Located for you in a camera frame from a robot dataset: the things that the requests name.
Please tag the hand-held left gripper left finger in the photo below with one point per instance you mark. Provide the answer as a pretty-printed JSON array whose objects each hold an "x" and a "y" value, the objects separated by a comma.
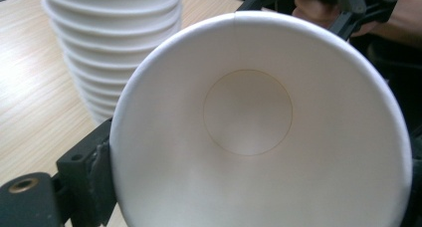
[{"x": 88, "y": 174}]

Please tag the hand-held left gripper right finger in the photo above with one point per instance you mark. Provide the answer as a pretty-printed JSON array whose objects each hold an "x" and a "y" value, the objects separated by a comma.
[{"x": 417, "y": 187}]

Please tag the single white paper cup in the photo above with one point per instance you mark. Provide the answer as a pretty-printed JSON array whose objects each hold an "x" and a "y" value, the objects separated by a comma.
[{"x": 249, "y": 114}]

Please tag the stack of white paper cups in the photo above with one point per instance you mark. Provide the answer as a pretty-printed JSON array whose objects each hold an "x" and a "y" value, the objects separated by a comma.
[{"x": 109, "y": 28}]

